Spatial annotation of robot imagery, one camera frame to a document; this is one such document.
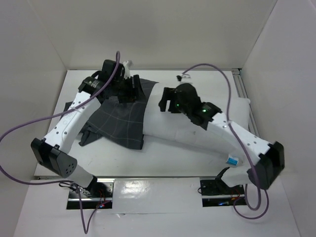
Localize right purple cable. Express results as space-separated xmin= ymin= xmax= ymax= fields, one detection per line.
xmin=181 ymin=63 xmax=270 ymax=220

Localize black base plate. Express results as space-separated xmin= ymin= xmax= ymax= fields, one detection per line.
xmin=197 ymin=178 xmax=246 ymax=207
xmin=66 ymin=179 xmax=114 ymax=210

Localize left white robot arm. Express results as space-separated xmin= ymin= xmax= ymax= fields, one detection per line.
xmin=31 ymin=60 xmax=145 ymax=197

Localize dark grey checked pillowcase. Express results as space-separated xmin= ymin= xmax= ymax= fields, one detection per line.
xmin=64 ymin=77 xmax=158 ymax=151

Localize white pillow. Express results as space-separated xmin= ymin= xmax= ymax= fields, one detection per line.
xmin=143 ymin=83 xmax=250 ymax=166

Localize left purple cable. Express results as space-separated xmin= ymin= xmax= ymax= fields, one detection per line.
xmin=0 ymin=50 xmax=121 ymax=234

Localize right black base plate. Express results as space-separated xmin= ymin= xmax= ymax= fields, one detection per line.
xmin=197 ymin=178 xmax=246 ymax=207

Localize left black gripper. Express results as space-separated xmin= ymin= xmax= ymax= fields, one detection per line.
xmin=112 ymin=75 xmax=147 ymax=104

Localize aluminium rail frame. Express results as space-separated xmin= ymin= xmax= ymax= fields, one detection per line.
xmin=231 ymin=68 xmax=272 ymax=175

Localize purple cable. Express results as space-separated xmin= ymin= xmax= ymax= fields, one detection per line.
xmin=0 ymin=50 xmax=121 ymax=234
xmin=181 ymin=63 xmax=270 ymax=220

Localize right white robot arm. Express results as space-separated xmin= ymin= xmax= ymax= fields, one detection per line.
xmin=158 ymin=83 xmax=285 ymax=194

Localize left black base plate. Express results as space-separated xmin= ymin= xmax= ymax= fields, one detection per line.
xmin=66 ymin=179 xmax=114 ymax=210

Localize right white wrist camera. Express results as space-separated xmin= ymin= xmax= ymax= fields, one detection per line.
xmin=176 ymin=74 xmax=192 ymax=84

